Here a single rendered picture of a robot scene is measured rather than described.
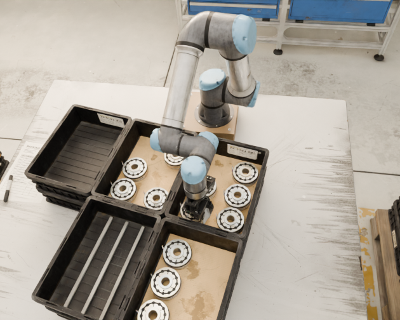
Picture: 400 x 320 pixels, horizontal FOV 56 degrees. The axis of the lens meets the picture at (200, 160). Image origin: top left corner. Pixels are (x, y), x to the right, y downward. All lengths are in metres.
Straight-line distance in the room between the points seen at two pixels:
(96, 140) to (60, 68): 1.86
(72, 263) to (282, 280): 0.78
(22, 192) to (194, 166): 0.98
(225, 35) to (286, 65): 2.08
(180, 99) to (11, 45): 2.93
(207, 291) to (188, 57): 0.78
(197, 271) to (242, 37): 0.80
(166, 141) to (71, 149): 0.64
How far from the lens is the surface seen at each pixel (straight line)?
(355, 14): 3.26
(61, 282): 1.47
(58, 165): 1.72
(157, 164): 1.60
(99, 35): 3.77
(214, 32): 1.24
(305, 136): 1.87
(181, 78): 1.24
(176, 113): 1.22
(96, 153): 1.70
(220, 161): 1.58
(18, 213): 1.83
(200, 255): 1.39
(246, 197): 1.45
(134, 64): 3.37
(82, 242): 1.50
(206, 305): 1.34
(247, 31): 1.23
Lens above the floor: 2.13
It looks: 55 degrees down
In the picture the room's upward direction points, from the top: 5 degrees counter-clockwise
